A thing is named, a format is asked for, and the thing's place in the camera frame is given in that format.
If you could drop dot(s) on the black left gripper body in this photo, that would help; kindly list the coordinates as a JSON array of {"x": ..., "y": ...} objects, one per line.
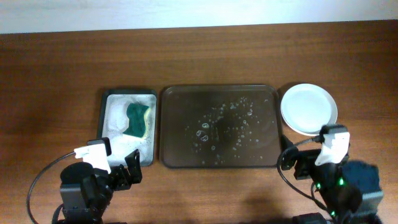
[{"x": 121, "y": 175}]

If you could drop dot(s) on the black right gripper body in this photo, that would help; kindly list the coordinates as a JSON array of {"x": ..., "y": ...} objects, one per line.
[{"x": 301, "y": 163}]

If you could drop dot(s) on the green and yellow sponge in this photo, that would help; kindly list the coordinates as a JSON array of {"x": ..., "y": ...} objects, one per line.
[{"x": 137, "y": 115}]

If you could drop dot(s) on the white plate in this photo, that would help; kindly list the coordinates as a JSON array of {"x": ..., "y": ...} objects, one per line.
[{"x": 305, "y": 108}]

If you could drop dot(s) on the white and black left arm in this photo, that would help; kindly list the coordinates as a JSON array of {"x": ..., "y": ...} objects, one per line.
[{"x": 87, "y": 191}]

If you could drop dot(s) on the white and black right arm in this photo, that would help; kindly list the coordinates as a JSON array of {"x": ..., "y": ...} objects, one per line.
[{"x": 348, "y": 191}]

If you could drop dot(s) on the black soapy water tray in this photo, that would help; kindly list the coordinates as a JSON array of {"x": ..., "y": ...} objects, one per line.
[{"x": 116, "y": 123}]

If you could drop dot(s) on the dark brown serving tray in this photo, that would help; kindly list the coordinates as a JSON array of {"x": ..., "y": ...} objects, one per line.
[{"x": 220, "y": 126}]

